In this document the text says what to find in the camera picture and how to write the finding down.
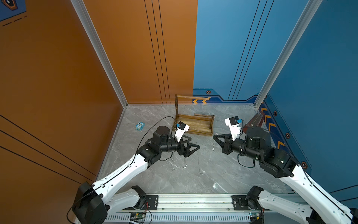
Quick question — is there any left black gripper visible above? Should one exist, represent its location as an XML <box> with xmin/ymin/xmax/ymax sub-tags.
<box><xmin>158</xmin><ymin>135</ymin><xmax>199</xmax><ymax>158</ymax></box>

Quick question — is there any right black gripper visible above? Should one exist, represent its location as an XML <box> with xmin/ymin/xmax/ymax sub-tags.
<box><xmin>212</xmin><ymin>133</ymin><xmax>263</xmax><ymax>162</ymax></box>

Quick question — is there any wooden jewelry display stand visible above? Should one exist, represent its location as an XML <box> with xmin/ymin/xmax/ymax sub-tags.
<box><xmin>172</xmin><ymin>94</ymin><xmax>214</xmax><ymax>136</ymax></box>

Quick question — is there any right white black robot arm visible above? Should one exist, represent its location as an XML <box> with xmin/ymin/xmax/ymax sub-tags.
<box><xmin>213</xmin><ymin>127</ymin><xmax>358</xmax><ymax>224</ymax></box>

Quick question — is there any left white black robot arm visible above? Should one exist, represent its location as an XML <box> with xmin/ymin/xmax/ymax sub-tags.
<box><xmin>70</xmin><ymin>124</ymin><xmax>200</xmax><ymax>224</ymax></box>

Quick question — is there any dark red metronome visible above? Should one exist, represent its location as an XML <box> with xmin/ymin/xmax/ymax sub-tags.
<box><xmin>242</xmin><ymin>112</ymin><xmax>265</xmax><ymax>133</ymax></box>

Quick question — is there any small blue owl toy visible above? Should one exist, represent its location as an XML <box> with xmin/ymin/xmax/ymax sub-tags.
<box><xmin>136</xmin><ymin>122</ymin><xmax>145</xmax><ymax>131</ymax></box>

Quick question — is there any right green circuit board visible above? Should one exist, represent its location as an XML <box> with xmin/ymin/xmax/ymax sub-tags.
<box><xmin>249</xmin><ymin>213</ymin><xmax>265</xmax><ymax>224</ymax></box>

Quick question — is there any green circuit board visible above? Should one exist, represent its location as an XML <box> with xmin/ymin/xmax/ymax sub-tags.
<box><xmin>129</xmin><ymin>213</ymin><xmax>146</xmax><ymax>222</ymax></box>
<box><xmin>249</xmin><ymin>213</ymin><xmax>265</xmax><ymax>224</ymax></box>

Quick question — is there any left green circuit board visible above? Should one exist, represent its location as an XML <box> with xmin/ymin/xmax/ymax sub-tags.
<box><xmin>129</xmin><ymin>213</ymin><xmax>146</xmax><ymax>222</ymax></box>

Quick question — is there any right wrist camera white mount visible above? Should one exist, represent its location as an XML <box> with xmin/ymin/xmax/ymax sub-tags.
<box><xmin>225</xmin><ymin>116</ymin><xmax>242</xmax><ymax>141</ymax></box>

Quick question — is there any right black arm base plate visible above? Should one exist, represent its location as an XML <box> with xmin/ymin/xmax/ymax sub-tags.
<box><xmin>231</xmin><ymin>195</ymin><xmax>265</xmax><ymax>211</ymax></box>

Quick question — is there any aluminium front rail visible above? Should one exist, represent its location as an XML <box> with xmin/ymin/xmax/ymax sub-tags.
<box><xmin>79</xmin><ymin>193</ymin><xmax>314</xmax><ymax>213</ymax></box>

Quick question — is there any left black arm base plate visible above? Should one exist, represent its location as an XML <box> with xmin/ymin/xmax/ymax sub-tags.
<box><xmin>124</xmin><ymin>195</ymin><xmax>159</xmax><ymax>211</ymax></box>

